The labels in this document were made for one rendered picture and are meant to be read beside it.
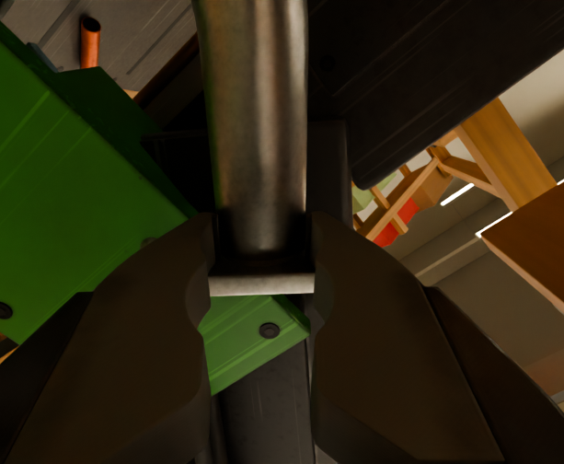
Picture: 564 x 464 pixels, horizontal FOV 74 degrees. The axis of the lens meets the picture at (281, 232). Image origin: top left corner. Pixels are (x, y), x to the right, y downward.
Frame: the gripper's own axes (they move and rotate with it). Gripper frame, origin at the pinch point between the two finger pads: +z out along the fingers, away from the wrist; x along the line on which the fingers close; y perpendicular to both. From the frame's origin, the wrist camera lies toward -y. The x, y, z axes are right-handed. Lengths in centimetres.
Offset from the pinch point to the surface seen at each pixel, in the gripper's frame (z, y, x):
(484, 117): 69, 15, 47
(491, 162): 66, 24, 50
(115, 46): 52, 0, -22
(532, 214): 40, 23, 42
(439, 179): 351, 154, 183
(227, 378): 2.0, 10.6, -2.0
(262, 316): 2.2, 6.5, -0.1
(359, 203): 279, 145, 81
